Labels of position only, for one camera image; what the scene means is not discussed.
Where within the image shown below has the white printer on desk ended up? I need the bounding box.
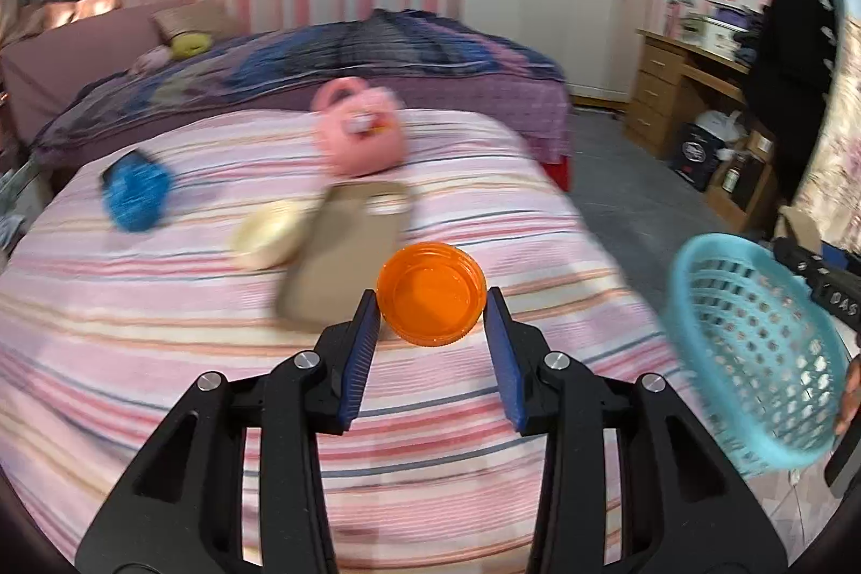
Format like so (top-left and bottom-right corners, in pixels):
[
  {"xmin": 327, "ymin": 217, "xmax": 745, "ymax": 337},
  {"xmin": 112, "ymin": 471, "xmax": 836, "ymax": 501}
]
[{"xmin": 681, "ymin": 13, "xmax": 742, "ymax": 60}]

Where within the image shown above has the tan pillow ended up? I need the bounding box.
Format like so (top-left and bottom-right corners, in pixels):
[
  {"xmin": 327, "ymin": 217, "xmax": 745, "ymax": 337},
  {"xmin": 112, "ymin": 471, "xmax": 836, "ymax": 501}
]
[{"xmin": 152, "ymin": 0, "xmax": 245, "ymax": 42}]

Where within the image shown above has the black phone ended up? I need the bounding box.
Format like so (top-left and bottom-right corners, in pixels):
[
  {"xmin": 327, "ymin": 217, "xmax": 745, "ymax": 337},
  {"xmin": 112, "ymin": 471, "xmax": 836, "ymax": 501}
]
[{"xmin": 101, "ymin": 150, "xmax": 149, "ymax": 194}]

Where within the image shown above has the orange plastic cap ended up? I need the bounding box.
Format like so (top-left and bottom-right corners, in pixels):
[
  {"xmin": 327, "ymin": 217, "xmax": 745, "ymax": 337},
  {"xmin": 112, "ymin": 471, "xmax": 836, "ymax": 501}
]
[{"xmin": 375, "ymin": 242, "xmax": 488, "ymax": 346}]

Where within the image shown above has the cream round lid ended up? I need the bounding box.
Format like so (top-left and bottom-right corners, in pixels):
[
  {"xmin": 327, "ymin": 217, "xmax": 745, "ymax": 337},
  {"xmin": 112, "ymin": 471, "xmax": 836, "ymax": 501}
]
[{"xmin": 230, "ymin": 200, "xmax": 309, "ymax": 271}]

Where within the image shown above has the purple bed with blanket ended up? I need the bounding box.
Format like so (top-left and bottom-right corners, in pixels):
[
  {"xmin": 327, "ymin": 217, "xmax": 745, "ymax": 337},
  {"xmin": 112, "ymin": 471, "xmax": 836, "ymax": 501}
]
[{"xmin": 2, "ymin": 4, "xmax": 570, "ymax": 185}]

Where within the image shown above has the floral curtain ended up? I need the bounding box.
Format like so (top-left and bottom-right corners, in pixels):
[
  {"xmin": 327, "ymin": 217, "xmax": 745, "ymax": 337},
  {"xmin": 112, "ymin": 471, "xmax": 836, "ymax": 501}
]
[{"xmin": 793, "ymin": 16, "xmax": 861, "ymax": 253}]

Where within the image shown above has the wooden desk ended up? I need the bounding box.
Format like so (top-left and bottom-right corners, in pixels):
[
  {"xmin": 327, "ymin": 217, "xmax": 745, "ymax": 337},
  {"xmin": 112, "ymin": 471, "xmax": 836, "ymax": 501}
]
[{"xmin": 625, "ymin": 29, "xmax": 777, "ymax": 233}]

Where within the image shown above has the pink striped bed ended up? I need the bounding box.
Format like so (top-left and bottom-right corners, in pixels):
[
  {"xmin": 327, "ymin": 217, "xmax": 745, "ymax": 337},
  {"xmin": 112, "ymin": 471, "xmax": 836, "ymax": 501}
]
[{"xmin": 2, "ymin": 111, "xmax": 679, "ymax": 572}]

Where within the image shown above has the black box under desk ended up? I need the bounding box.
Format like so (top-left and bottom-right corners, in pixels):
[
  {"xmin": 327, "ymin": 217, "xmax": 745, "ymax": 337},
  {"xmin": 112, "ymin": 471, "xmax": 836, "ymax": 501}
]
[{"xmin": 670, "ymin": 122, "xmax": 727, "ymax": 192}]

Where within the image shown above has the yellow plush toy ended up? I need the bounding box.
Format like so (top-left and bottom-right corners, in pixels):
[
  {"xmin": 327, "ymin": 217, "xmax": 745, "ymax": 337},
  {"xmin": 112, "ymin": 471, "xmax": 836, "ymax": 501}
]
[{"xmin": 170, "ymin": 32, "xmax": 213, "ymax": 61}]

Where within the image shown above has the pink toy handbag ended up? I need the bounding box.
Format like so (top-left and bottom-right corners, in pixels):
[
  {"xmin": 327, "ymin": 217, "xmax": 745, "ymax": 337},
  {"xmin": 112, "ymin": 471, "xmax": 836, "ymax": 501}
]
[{"xmin": 311, "ymin": 77, "xmax": 407, "ymax": 178}]

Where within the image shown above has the brown phone case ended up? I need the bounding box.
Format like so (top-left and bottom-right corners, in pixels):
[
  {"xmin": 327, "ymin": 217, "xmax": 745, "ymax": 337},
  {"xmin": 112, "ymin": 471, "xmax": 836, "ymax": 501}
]
[{"xmin": 273, "ymin": 181, "xmax": 413, "ymax": 332}]

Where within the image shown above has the black hanging coat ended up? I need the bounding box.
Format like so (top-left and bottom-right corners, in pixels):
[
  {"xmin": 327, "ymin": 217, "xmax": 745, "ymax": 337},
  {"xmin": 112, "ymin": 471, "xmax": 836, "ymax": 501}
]
[{"xmin": 743, "ymin": 0, "xmax": 843, "ymax": 202}]

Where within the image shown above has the white bag under desk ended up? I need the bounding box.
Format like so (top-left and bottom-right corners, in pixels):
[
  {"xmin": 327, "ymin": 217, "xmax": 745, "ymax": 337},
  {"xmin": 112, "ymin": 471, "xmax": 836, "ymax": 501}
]
[{"xmin": 695, "ymin": 111, "xmax": 747, "ymax": 144}]

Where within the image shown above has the light blue plastic basket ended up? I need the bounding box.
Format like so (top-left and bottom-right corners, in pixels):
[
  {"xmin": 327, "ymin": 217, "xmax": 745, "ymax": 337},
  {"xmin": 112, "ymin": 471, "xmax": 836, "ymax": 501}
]
[{"xmin": 662, "ymin": 233, "xmax": 848, "ymax": 477}]

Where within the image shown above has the blue crumpled plastic wrap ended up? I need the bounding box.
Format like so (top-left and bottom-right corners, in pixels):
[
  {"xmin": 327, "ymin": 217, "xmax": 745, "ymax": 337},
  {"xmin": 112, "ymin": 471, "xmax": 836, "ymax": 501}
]
[{"xmin": 101, "ymin": 150, "xmax": 174, "ymax": 233}]

